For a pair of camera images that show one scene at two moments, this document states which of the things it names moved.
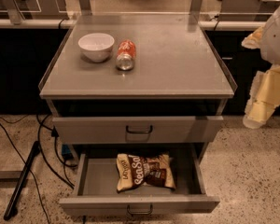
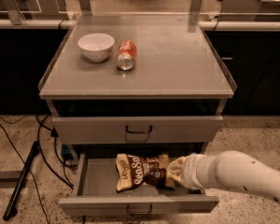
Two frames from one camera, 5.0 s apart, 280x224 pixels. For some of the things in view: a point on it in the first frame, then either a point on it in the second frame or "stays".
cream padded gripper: (277, 36) -> (189, 172)
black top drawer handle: (139, 132) stays
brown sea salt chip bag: (133, 172) stays
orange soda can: (125, 55) stays
